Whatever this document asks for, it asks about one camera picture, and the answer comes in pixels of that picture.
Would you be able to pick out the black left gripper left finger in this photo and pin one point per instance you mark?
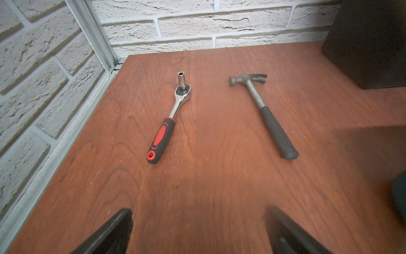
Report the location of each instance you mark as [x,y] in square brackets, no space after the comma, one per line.
[112,237]

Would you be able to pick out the aluminium frame left post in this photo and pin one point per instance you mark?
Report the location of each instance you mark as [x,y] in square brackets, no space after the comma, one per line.
[92,28]

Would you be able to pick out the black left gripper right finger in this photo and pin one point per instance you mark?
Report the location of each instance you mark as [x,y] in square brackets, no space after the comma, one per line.
[288,237]

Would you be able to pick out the teal plastic storage box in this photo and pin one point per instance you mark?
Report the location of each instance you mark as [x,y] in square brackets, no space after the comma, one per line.
[399,194]

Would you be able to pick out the yellow black toolbox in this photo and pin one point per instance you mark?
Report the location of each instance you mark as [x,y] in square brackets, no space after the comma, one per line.
[367,42]

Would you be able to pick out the grey claw hammer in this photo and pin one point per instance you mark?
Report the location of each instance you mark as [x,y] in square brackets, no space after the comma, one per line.
[286,149]

